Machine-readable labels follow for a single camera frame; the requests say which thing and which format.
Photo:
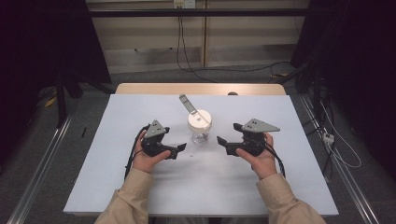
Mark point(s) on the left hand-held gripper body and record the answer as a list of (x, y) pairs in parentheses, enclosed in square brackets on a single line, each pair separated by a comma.
[(152, 146)]

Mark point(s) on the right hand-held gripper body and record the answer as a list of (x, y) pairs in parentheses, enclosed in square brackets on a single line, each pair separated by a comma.
[(253, 143)]

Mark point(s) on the clear jar with white lid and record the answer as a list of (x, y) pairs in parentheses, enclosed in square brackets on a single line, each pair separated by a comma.
[(199, 123)]

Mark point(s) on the person's left hand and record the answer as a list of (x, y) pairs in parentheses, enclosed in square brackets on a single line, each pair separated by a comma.
[(143, 161)]

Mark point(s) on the person's right hand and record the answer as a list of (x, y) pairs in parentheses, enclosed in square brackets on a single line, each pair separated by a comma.
[(263, 163)]

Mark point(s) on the dark round table grommet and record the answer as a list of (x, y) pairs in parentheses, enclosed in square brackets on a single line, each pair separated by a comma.
[(232, 93)]

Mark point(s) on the white board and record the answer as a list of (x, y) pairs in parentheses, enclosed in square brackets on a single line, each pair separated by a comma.
[(236, 180)]

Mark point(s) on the wooden table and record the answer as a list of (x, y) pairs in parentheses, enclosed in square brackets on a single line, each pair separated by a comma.
[(149, 88)]

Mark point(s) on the small black stick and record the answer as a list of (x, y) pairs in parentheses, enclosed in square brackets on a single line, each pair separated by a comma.
[(83, 132)]

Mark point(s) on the white power strip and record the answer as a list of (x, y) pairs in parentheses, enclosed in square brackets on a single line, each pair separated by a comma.
[(328, 138)]

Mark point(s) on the black metal stand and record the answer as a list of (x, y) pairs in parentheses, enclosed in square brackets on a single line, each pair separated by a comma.
[(61, 102)]

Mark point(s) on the yellow tape strip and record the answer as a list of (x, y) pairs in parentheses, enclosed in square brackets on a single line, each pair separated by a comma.
[(50, 101)]

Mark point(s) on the black horizontal bar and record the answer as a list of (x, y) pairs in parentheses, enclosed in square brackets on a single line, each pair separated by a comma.
[(249, 12)]

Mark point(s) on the dark curtain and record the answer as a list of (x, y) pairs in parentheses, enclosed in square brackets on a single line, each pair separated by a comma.
[(358, 62), (37, 46)]

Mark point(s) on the aluminium floor rail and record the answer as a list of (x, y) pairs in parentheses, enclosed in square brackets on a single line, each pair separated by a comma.
[(40, 168), (345, 174)]

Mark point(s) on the white wall socket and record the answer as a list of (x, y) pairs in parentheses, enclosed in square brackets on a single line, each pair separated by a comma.
[(184, 3)]

